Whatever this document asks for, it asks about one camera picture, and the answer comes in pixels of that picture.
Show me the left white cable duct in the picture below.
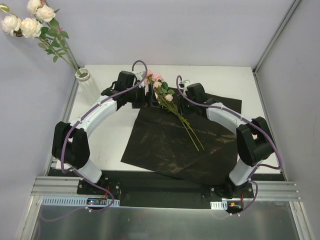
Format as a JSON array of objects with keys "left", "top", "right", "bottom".
[{"left": 42, "top": 196, "right": 120, "bottom": 208}]

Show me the right aluminium frame post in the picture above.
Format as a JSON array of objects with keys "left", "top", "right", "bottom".
[{"left": 252, "top": 0, "right": 302, "bottom": 75}]

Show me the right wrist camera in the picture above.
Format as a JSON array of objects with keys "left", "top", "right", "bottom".
[{"left": 178, "top": 79, "right": 192, "bottom": 92}]

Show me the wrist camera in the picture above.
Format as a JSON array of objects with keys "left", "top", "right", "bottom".
[
  {"left": 133, "top": 71, "right": 146, "bottom": 88},
  {"left": 178, "top": 79, "right": 192, "bottom": 92}
]

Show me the aluminium rail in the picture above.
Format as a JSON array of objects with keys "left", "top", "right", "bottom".
[{"left": 31, "top": 176, "right": 303, "bottom": 202}]

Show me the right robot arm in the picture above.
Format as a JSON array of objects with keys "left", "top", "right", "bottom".
[{"left": 176, "top": 80, "right": 275, "bottom": 199}]

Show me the right white cable duct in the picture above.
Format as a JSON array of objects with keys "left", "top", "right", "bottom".
[{"left": 210, "top": 201, "right": 228, "bottom": 211}]

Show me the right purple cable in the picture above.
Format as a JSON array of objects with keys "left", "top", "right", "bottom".
[{"left": 176, "top": 75, "right": 285, "bottom": 220}]

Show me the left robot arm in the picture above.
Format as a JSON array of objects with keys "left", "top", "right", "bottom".
[{"left": 51, "top": 70, "right": 151, "bottom": 195}]

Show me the left aluminium frame post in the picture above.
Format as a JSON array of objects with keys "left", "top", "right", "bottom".
[{"left": 37, "top": 0, "right": 81, "bottom": 70}]

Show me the purple cable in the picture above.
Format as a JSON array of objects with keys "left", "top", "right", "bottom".
[
  {"left": 176, "top": 75, "right": 285, "bottom": 220},
  {"left": 39, "top": 59, "right": 148, "bottom": 222}
]

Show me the pink and white flower bouquet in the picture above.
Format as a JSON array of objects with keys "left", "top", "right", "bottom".
[{"left": 144, "top": 70, "right": 204, "bottom": 152}]

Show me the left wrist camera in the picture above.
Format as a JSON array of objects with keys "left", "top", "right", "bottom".
[{"left": 133, "top": 71, "right": 146, "bottom": 88}]

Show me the green leafy flower stem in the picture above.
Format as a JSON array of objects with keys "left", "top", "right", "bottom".
[{"left": 26, "top": 0, "right": 83, "bottom": 76}]

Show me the aluminium frame post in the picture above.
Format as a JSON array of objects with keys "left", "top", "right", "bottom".
[
  {"left": 37, "top": 0, "right": 81, "bottom": 70},
  {"left": 252, "top": 0, "right": 302, "bottom": 75}
]

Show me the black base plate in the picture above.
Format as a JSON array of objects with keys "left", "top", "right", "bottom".
[{"left": 48, "top": 168, "right": 258, "bottom": 210}]

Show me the white peony flower stem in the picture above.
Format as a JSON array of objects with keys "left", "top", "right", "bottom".
[{"left": 0, "top": 4, "right": 81, "bottom": 76}]

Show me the white ribbed vase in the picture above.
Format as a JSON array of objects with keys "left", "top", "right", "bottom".
[{"left": 75, "top": 68, "right": 101, "bottom": 105}]

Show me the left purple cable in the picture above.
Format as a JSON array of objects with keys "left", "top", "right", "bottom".
[{"left": 39, "top": 59, "right": 148, "bottom": 222}]

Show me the white cable duct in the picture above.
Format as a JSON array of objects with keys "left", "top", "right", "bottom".
[
  {"left": 210, "top": 201, "right": 228, "bottom": 211},
  {"left": 42, "top": 196, "right": 120, "bottom": 208}
]

